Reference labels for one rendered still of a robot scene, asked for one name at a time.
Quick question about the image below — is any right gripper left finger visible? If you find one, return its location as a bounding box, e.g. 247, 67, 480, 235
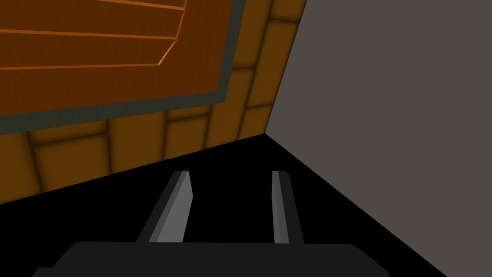
136, 171, 194, 244

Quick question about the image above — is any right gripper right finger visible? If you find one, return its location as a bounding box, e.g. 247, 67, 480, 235
271, 171, 305, 245

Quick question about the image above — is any brown panelled wooden door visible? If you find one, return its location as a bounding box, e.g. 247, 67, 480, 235
0, 0, 234, 117

